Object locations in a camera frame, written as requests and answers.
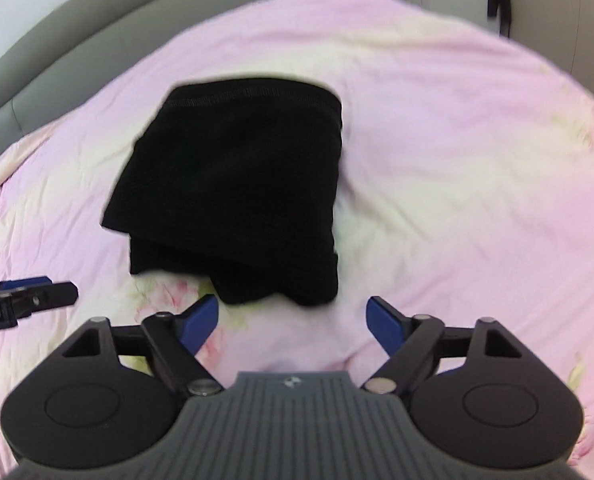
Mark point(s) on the pink floral blanket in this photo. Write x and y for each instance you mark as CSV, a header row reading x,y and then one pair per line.
x,y
452,160

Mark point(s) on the black pants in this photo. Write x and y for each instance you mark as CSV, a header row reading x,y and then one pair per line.
x,y
227,170

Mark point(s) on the grey padded headboard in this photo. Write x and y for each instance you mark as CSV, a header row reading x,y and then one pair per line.
x,y
102,35

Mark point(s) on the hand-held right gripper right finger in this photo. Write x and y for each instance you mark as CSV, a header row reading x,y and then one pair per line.
x,y
384,322

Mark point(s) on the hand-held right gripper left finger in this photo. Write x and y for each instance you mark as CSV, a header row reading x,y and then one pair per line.
x,y
199,322

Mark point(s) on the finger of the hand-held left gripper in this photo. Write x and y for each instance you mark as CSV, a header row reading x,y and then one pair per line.
x,y
52,295
27,282

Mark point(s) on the beige wardrobe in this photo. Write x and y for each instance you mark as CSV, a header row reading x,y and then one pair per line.
x,y
552,10

